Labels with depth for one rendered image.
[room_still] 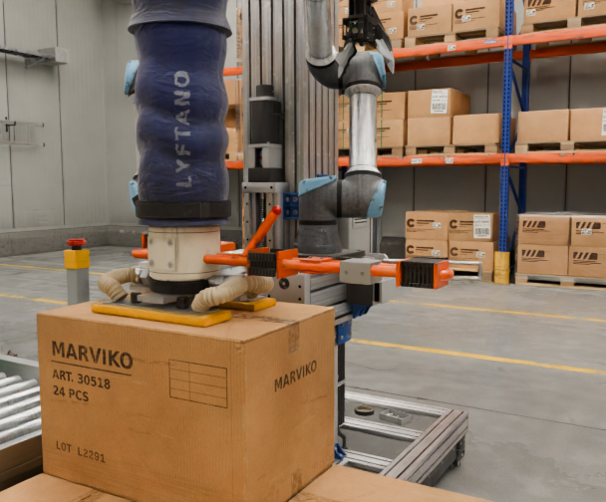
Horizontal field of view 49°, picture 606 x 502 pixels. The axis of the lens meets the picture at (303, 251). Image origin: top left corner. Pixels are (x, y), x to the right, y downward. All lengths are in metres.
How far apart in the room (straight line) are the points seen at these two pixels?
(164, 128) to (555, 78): 8.67
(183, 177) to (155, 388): 0.46
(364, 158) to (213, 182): 0.64
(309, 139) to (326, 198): 0.33
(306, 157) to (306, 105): 0.17
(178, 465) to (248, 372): 0.28
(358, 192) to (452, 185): 8.20
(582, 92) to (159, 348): 8.79
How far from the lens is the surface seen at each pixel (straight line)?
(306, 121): 2.24
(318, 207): 1.98
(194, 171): 1.52
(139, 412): 1.53
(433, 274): 1.29
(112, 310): 1.60
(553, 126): 8.53
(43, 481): 1.78
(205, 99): 1.53
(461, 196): 10.11
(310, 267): 1.39
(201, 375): 1.39
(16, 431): 2.13
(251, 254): 1.45
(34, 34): 13.36
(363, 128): 2.06
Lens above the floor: 1.25
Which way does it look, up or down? 6 degrees down
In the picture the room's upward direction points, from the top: straight up
